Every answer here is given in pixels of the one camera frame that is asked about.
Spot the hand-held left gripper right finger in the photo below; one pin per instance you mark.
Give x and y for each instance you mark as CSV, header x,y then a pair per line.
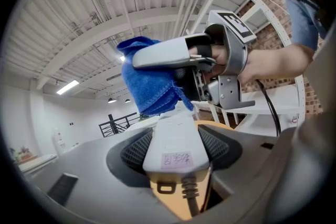
x,y
236,154

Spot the white table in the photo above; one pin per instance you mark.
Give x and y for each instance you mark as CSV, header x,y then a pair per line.
x,y
39,162

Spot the white water dispenser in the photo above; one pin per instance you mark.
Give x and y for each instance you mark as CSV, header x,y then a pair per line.
x,y
60,141

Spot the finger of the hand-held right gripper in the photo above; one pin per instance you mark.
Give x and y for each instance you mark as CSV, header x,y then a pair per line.
x,y
187,84
162,55

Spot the potted flowers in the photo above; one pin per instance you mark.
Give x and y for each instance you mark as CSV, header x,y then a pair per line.
x,y
23,154

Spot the person's right hand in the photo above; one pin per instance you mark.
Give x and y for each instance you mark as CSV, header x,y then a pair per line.
x,y
219,56

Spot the long ceiling light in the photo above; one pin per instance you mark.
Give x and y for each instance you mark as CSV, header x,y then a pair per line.
x,y
67,87

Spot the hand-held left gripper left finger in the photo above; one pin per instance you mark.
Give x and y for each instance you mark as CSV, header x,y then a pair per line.
x,y
94,165

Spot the person's right forearm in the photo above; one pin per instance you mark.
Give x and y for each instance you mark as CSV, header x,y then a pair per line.
x,y
275,63

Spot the black pendant lamp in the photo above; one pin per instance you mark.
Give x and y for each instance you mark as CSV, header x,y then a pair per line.
x,y
127,100
112,100

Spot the white metal shelf rack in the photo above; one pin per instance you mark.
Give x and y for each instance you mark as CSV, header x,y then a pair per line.
x,y
273,102

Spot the blue cloth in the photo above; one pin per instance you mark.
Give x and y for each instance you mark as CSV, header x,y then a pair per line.
x,y
147,86

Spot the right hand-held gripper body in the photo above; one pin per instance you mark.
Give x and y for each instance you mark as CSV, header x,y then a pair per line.
x,y
236,55

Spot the black stair railing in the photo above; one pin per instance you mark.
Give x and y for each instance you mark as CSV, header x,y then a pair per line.
x,y
115,124

